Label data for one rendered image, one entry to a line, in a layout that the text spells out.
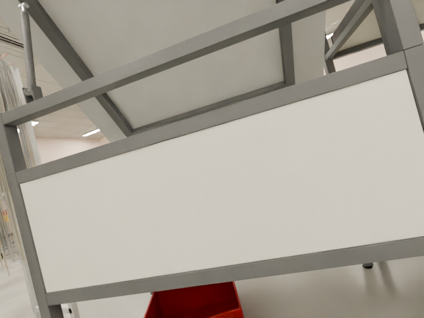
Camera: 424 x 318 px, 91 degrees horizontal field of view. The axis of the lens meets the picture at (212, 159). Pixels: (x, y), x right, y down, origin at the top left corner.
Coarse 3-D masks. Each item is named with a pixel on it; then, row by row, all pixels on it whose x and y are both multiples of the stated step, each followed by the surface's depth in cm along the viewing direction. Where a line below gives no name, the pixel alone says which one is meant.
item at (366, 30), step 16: (368, 0) 63; (416, 0) 73; (368, 16) 75; (416, 16) 86; (352, 32) 79; (368, 32) 89; (384, 32) 60; (336, 48) 90; (352, 48) 100; (368, 48) 101
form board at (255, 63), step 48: (0, 0) 75; (48, 0) 75; (96, 0) 76; (144, 0) 76; (192, 0) 76; (240, 0) 77; (48, 48) 86; (96, 48) 87; (144, 48) 87; (240, 48) 88; (144, 96) 102; (192, 96) 102
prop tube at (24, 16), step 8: (24, 16) 70; (24, 24) 69; (24, 32) 69; (24, 40) 68; (24, 48) 68; (32, 56) 68; (32, 64) 68; (32, 72) 67; (32, 80) 66; (32, 96) 66
